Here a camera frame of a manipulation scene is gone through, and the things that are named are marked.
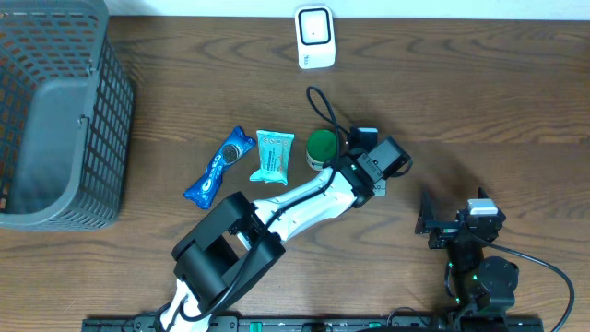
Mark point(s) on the mint green wipes pack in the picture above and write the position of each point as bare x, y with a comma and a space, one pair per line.
274, 152

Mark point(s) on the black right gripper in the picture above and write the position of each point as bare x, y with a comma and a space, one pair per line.
445, 230

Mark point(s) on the green lid white jar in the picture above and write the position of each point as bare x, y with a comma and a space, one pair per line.
321, 148

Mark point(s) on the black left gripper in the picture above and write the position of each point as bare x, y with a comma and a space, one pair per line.
393, 174

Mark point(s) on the grey plastic mesh basket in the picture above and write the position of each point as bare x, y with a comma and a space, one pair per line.
66, 115

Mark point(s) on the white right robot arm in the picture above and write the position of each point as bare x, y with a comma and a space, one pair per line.
483, 286

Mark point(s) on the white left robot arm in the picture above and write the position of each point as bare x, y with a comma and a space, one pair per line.
239, 240

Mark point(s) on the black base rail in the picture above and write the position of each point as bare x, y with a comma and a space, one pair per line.
229, 323

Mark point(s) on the blue Oreo cookie pack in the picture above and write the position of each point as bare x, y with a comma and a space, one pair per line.
204, 190

